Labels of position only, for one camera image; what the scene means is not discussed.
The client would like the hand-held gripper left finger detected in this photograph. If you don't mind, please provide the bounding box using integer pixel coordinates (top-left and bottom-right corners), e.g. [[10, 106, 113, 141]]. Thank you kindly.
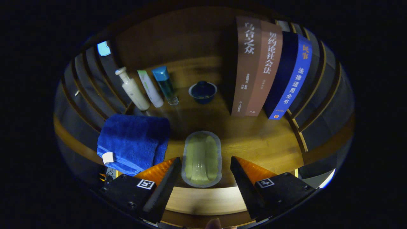
[[98, 156, 182, 224]]

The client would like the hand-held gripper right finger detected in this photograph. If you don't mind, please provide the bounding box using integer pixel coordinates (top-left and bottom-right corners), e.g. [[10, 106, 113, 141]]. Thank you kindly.
[[230, 156, 317, 223]]

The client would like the brown wooden drawer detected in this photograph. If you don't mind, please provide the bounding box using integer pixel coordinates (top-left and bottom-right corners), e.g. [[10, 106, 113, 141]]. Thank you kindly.
[[161, 187, 255, 229]]

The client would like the green handled scrub sponge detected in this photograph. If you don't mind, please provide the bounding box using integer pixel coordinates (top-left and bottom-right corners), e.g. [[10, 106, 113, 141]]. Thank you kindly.
[[181, 131, 222, 188]]

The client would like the wooden countertop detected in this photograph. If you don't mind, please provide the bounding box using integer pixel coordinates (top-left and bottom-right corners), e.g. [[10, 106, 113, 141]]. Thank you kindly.
[[126, 57, 305, 189]]

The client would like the brown wooden cabinet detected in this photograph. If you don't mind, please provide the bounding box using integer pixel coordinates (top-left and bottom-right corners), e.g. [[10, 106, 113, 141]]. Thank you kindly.
[[53, 6, 355, 228]]

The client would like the folded blue towel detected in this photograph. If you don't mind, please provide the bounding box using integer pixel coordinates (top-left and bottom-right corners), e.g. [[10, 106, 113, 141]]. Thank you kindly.
[[97, 114, 171, 177]]

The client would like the white green tube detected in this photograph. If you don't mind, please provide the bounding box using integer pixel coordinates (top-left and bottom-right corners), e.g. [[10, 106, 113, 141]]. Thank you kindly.
[[137, 70, 164, 108]]

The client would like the white pump bottle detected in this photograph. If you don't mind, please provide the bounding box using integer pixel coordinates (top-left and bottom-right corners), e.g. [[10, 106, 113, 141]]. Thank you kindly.
[[115, 67, 150, 111]]

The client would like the blue lidded teacup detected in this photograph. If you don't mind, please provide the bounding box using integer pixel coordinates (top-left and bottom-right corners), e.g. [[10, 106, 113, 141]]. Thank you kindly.
[[188, 81, 218, 105]]

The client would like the teal capped bottle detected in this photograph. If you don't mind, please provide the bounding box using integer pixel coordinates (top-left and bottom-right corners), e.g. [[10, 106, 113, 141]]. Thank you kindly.
[[151, 66, 179, 106]]

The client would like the dark brown book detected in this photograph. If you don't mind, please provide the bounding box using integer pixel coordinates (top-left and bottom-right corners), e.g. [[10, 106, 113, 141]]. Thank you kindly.
[[231, 16, 263, 117]]

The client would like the blue book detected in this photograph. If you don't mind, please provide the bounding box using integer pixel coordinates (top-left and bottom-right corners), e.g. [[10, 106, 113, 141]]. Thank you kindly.
[[263, 31, 313, 120]]

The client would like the reddish brown book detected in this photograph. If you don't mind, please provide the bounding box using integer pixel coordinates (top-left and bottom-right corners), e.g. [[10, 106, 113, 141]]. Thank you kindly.
[[245, 21, 283, 117]]

